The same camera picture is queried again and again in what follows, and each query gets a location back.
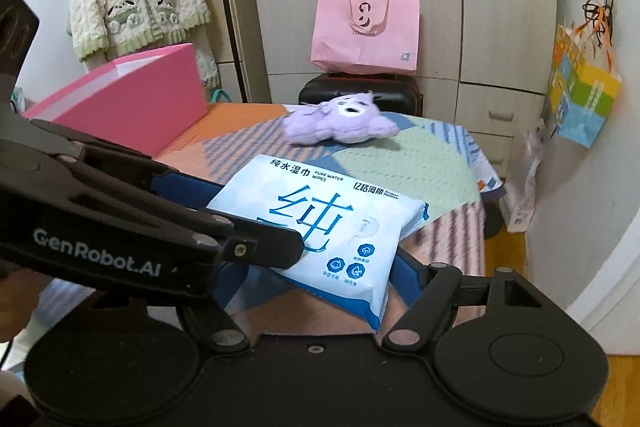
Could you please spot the purple plush toy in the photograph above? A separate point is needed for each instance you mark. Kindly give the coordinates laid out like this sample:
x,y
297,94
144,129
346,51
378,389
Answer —
x,y
325,127

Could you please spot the black suitcase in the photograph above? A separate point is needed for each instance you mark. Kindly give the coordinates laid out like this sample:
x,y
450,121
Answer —
x,y
350,89

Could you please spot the pink storage box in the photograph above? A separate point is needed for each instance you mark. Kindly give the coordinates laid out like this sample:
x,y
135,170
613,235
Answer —
x,y
140,107

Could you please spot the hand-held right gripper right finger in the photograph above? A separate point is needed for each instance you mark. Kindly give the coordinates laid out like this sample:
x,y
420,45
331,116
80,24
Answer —
x,y
406,274

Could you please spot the pink tote bag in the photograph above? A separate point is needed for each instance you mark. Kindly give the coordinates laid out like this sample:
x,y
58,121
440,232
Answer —
x,y
365,47

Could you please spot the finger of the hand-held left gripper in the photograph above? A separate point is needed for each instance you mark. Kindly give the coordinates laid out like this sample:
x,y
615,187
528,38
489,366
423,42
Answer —
x,y
270,249
185,187

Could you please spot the person's left hand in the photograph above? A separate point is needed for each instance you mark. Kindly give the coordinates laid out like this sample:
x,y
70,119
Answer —
x,y
15,307

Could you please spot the patterned tablecloth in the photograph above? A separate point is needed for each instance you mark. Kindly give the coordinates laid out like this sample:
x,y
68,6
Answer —
x,y
415,157

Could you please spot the beige wardrobe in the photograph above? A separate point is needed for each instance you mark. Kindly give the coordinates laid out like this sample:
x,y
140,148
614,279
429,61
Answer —
x,y
500,7

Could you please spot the white blue wet wipes pack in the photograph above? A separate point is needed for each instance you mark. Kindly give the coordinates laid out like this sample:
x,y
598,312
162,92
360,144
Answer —
x,y
330,217

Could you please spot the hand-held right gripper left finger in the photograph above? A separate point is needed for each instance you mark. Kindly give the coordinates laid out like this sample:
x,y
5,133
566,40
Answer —
x,y
220,332

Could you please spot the clear plastic packet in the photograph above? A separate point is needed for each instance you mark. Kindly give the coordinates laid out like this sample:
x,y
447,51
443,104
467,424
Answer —
x,y
532,167

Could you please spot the colourful paper gift bag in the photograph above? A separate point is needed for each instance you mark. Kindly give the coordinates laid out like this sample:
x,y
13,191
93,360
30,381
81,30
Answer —
x,y
585,102

